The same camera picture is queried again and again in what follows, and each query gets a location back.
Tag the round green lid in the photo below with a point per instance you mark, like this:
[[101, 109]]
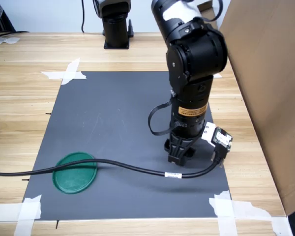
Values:
[[75, 182]]

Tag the dark grey mat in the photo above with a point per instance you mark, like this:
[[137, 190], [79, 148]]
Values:
[[108, 110]]

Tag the white tape strip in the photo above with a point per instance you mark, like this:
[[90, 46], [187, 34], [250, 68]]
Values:
[[255, 211], [217, 75], [51, 74], [5, 211], [23, 228], [72, 66], [227, 226]]

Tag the large brown cardboard box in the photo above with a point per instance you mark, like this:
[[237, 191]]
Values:
[[273, 86]]

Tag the brown cardboard flap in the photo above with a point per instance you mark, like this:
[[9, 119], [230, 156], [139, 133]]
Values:
[[209, 11]]

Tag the crumpled white tape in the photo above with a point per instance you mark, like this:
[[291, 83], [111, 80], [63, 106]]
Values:
[[2, 40]]

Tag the black chair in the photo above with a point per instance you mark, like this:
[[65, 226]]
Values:
[[0, 22]]

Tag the white camera box with board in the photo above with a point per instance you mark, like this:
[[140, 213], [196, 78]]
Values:
[[220, 137]]

